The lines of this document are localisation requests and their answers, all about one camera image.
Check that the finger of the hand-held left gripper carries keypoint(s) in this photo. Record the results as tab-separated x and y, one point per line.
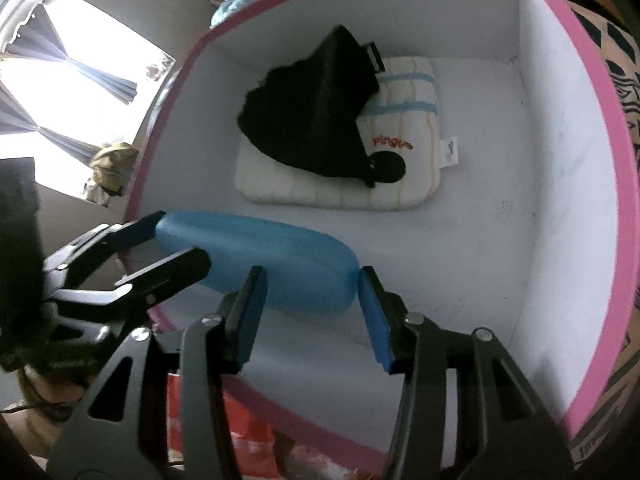
135	230
180	267

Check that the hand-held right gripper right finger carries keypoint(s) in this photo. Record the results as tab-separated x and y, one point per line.
377	320

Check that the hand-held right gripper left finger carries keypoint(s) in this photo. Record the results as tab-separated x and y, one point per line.
250	310

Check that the blue glasses case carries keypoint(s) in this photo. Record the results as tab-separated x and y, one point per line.
280	260

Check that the pink cardboard box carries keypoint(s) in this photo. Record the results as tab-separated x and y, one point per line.
475	210

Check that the striped cream zip pouch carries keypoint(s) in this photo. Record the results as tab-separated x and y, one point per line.
400	125

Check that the black cloth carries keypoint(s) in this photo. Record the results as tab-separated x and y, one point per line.
320	110

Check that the olive cloth bag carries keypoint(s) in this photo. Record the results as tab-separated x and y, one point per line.
115	157

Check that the purple tied curtain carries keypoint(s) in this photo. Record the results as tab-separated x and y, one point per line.
65	142
35	35

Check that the red plastic packet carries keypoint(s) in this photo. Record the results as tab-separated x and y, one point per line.
250	435

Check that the orange patterned blanket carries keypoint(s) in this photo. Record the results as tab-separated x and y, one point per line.
615	400

